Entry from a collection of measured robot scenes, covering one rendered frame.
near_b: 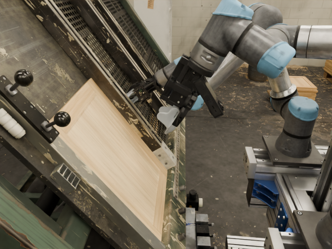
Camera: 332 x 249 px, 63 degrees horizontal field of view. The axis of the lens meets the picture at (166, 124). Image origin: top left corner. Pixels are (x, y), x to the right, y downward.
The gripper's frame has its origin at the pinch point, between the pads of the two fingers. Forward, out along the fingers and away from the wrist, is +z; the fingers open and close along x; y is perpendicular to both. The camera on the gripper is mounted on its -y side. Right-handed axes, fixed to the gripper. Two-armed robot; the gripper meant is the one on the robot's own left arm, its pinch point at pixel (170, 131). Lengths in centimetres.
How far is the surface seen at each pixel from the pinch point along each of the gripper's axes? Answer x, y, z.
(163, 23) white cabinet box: -414, 38, 52
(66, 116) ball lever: 11.5, 24.0, 3.1
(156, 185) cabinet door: -24.8, -12.1, 40.2
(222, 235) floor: -82, -91, 105
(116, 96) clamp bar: -40.4, 20.7, 19.6
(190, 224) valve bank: -24, -35, 51
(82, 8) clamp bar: -80, 59, 4
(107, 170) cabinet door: -6.0, 9.6, 27.8
